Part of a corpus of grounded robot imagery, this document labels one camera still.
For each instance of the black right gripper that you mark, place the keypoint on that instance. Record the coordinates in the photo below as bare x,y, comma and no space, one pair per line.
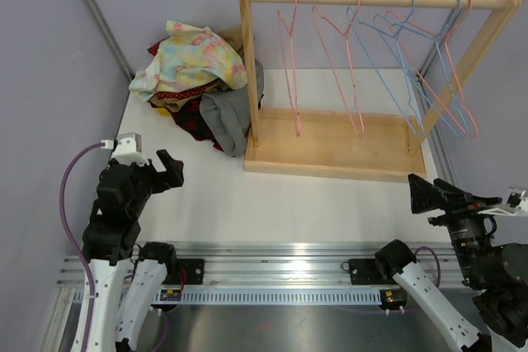
459,204

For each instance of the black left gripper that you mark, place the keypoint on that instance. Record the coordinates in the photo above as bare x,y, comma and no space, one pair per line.
163,180

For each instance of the red black plaid skirt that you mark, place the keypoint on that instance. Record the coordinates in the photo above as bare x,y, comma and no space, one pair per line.
190,119

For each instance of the tan brown skirt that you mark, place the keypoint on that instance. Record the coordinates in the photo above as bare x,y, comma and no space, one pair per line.
174,101

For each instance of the grey skirt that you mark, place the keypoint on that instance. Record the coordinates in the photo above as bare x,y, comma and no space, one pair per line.
227,114

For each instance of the pastel floral skirt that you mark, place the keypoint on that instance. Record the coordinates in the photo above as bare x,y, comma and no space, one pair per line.
231,69

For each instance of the red white polka-dot skirt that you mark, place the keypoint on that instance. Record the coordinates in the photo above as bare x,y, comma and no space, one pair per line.
181,67

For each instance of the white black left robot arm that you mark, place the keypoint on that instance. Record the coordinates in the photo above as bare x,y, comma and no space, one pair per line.
112,315

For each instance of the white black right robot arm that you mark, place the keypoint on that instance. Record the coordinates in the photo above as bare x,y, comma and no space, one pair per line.
498,274

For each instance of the yellow plastic tray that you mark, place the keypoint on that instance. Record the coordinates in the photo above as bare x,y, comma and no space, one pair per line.
164,112

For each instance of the wooden clothes rack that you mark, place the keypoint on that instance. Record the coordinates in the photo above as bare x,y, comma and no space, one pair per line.
439,42

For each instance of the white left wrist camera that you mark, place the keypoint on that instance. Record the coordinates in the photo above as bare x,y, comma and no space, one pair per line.
126,149

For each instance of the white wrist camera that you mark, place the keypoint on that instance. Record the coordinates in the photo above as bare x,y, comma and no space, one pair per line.
126,149
515,204

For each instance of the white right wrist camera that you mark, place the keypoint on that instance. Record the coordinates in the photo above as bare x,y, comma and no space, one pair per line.
515,204

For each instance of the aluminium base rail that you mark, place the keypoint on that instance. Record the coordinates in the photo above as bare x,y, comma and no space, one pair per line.
271,274

